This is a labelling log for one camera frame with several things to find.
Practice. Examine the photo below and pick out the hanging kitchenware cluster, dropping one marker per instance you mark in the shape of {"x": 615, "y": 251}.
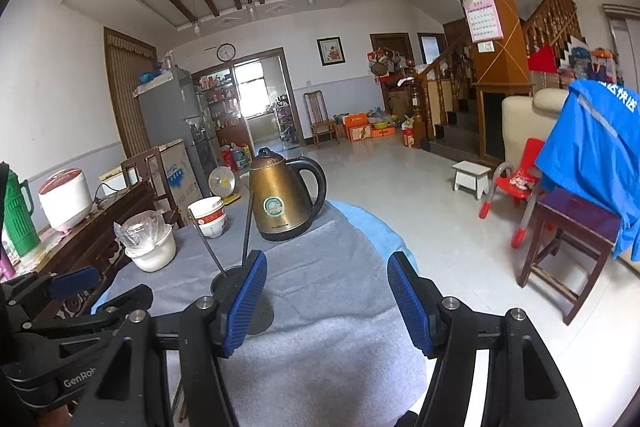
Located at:
{"x": 387, "y": 62}

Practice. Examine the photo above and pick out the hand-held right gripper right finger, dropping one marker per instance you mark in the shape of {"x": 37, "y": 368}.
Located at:
{"x": 412, "y": 307}

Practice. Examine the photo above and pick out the round wall clock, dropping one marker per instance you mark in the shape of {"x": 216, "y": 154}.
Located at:
{"x": 226, "y": 52}

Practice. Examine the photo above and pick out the cream sofa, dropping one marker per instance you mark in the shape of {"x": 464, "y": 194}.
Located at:
{"x": 525, "y": 122}

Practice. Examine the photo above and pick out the pink wall calendar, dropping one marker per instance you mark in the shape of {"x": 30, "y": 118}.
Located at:
{"x": 482, "y": 17}

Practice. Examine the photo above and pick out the framed flower picture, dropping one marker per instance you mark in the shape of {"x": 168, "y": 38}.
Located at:
{"x": 330, "y": 51}

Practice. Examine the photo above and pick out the purple thermos bottle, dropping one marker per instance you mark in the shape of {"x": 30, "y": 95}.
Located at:
{"x": 3, "y": 264}

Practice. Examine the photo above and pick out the grey refrigerator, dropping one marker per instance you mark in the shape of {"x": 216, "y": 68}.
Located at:
{"x": 170, "y": 117}

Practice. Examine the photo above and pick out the carved wooden sideboard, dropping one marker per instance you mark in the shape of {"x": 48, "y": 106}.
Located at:
{"x": 95, "y": 237}

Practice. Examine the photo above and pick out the clear plastic bag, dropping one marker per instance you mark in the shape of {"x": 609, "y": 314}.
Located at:
{"x": 140, "y": 227}

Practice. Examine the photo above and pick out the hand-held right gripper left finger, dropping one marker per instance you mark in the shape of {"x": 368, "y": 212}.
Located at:
{"x": 245, "y": 302}

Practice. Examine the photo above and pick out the brown wooden chair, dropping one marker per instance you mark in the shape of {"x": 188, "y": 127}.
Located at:
{"x": 320, "y": 124}

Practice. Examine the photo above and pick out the light blue table cover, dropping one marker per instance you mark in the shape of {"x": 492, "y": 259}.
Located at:
{"x": 375, "y": 227}

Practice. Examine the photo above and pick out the wooden pillar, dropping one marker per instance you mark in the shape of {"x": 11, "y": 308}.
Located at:
{"x": 500, "y": 57}

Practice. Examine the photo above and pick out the wooden stool purple seat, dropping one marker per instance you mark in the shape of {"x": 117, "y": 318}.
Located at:
{"x": 580, "y": 212}

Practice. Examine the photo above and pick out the white pot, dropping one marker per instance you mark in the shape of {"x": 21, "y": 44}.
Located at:
{"x": 152, "y": 257}

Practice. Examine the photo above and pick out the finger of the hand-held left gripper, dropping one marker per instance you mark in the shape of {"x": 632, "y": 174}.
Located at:
{"x": 127, "y": 298}
{"x": 75, "y": 281}

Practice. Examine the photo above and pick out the large water bottles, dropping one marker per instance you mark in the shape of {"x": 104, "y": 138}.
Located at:
{"x": 236, "y": 159}

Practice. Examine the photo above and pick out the blue jacket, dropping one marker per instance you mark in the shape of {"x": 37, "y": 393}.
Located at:
{"x": 595, "y": 147}

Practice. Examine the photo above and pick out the small white stool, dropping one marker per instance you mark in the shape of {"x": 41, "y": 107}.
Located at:
{"x": 472, "y": 169}

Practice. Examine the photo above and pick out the wooden staircase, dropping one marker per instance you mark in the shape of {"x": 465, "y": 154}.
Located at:
{"x": 465, "y": 122}

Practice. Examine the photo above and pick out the grey chopstick holder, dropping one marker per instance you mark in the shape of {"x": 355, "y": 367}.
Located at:
{"x": 262, "y": 319}

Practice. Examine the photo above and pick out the gold electric kettle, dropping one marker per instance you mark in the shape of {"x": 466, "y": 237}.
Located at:
{"x": 280, "y": 192}

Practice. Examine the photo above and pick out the red gift box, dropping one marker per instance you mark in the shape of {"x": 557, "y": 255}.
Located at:
{"x": 411, "y": 137}

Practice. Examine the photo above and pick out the orange cardboard box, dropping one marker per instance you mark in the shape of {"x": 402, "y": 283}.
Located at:
{"x": 357, "y": 129}

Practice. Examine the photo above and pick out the red child chair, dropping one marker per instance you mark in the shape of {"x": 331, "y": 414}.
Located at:
{"x": 527, "y": 162}

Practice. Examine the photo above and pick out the kitchen storage shelf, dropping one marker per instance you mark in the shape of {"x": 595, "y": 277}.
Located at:
{"x": 220, "y": 107}

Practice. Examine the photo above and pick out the green thermos flask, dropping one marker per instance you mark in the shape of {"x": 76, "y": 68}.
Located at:
{"x": 17, "y": 222}

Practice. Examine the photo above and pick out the white rice cooker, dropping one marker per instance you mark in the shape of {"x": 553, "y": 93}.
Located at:
{"x": 65, "y": 202}

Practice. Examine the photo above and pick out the stack of coloured basins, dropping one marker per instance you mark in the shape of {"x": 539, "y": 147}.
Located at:
{"x": 380, "y": 119}

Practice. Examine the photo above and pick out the dark wooden chair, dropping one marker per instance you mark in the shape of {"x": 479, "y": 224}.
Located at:
{"x": 140, "y": 156}

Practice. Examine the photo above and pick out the white chest freezer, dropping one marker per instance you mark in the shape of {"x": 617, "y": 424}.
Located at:
{"x": 177, "y": 177}

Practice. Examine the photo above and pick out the cream box appliance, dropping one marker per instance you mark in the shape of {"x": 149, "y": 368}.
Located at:
{"x": 112, "y": 179}

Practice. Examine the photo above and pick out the grey tablecloth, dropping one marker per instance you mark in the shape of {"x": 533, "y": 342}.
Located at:
{"x": 325, "y": 267}

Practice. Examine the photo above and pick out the small white fan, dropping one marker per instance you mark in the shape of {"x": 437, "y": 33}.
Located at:
{"x": 221, "y": 182}

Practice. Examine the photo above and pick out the dark metal chopstick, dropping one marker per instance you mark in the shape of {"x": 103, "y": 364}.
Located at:
{"x": 247, "y": 232}
{"x": 207, "y": 243}

